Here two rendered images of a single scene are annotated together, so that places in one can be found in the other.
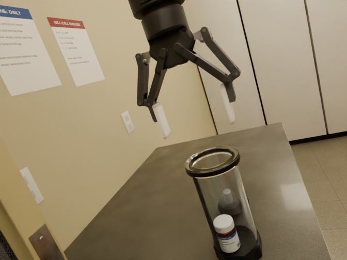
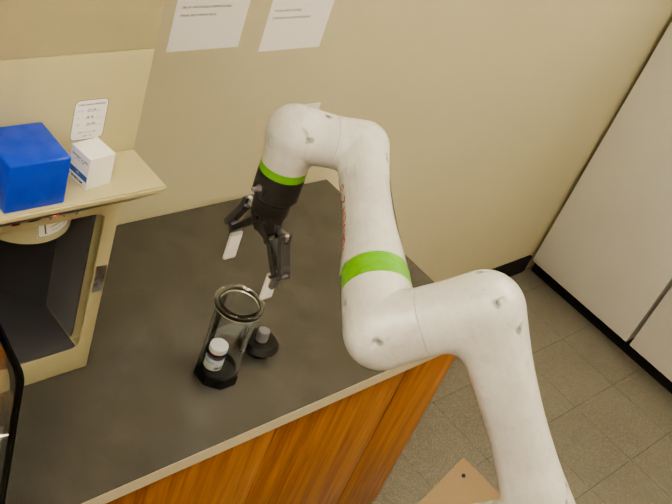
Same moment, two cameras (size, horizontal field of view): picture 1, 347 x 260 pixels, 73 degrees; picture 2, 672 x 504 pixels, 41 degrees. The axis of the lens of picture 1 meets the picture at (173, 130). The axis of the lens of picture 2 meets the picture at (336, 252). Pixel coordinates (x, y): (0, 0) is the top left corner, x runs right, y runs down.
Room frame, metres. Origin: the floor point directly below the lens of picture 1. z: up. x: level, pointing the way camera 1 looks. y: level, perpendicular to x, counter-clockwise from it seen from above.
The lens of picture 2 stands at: (-0.96, -0.52, 2.42)
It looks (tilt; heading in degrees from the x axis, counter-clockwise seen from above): 36 degrees down; 13
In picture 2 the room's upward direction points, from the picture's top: 22 degrees clockwise
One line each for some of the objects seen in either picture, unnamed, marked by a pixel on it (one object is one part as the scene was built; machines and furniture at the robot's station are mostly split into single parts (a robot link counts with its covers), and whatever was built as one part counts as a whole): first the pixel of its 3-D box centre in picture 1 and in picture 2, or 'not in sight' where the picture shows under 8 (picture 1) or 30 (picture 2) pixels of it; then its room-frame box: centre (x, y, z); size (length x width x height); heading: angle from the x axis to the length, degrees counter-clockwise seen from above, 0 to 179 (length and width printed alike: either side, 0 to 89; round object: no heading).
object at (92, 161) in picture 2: not in sight; (91, 163); (0.11, 0.16, 1.54); 0.05 x 0.05 x 0.06; 75
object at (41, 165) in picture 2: not in sight; (23, 166); (0.00, 0.21, 1.55); 0.10 x 0.10 x 0.09; 67
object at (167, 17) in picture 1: (169, 39); (268, 213); (0.43, -0.04, 1.40); 0.08 x 0.07 x 0.09; 67
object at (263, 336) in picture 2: not in sight; (261, 339); (0.56, -0.08, 0.97); 0.09 x 0.09 x 0.07
